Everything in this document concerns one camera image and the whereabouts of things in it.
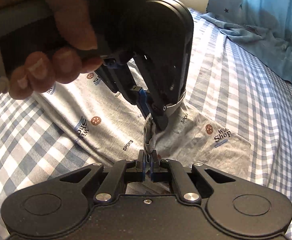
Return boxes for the blue checked bed sheet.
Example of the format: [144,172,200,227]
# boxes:
[0,7,292,240]

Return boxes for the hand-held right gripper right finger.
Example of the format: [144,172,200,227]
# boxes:
[151,150,237,203]

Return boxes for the blue star curtain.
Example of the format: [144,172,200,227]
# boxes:
[200,0,292,96]

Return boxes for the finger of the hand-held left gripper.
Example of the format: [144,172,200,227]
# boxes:
[135,52,168,131]
[95,58,152,117]

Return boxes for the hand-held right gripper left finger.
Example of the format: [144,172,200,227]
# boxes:
[59,150,147,203]

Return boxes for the person's left hand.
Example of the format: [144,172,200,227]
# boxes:
[0,0,103,101]

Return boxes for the grey printed pants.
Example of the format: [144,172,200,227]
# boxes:
[33,52,252,196]

